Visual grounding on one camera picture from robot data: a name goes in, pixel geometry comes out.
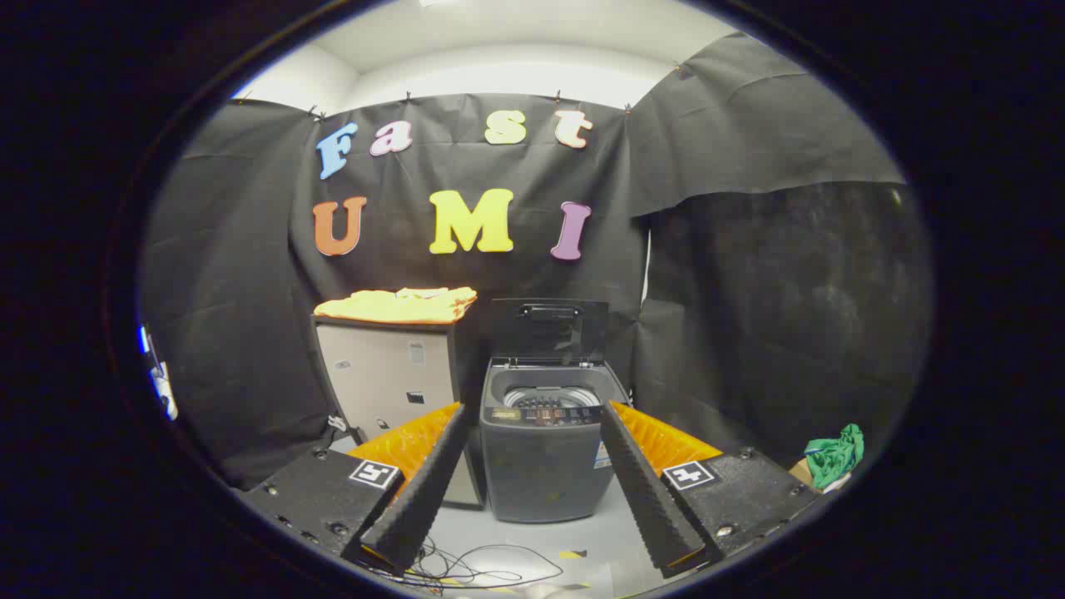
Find black floor cables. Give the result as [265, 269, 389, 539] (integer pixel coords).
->
[366, 537, 567, 592]

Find orange polo shirt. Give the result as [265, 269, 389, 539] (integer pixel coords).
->
[314, 287, 478, 325]

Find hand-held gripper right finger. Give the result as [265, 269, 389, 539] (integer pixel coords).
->
[599, 401, 820, 579]

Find small cardboard box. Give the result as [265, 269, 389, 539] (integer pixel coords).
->
[789, 458, 851, 493]

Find grey cabinet with dark frame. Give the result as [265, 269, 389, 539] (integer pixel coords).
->
[310, 314, 488, 510]

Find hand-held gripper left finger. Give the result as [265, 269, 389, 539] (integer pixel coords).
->
[241, 403, 468, 577]

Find dark grey washing machine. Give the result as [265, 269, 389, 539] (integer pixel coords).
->
[479, 358, 631, 523]

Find green cloth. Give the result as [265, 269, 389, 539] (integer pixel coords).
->
[804, 423, 865, 490]

